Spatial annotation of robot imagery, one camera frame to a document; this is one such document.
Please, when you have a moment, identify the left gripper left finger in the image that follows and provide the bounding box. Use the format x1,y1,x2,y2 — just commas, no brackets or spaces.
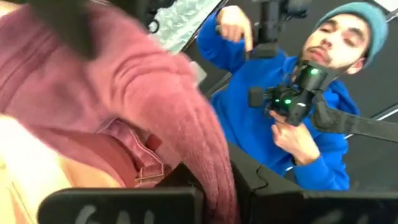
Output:
37,163,205,224

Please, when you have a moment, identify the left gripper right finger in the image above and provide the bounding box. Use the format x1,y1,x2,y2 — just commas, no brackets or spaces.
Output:
228,142,398,224

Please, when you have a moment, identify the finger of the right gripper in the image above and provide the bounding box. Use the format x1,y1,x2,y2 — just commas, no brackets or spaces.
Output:
29,0,97,60

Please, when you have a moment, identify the maroon baseball cap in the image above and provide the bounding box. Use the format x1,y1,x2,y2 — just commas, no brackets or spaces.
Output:
0,0,242,224

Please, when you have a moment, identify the person's hand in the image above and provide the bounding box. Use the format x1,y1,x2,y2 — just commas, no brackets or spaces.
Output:
269,110,321,166
216,5,254,52

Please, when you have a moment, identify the person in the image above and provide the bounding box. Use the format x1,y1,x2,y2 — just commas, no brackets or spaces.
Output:
195,1,389,191

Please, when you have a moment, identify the silver ceiling duct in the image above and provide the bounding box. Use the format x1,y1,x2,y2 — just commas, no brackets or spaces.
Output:
149,0,223,54

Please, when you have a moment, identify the black leader arm handle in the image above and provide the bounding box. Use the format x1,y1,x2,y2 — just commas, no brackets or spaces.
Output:
245,0,313,60
248,60,398,144

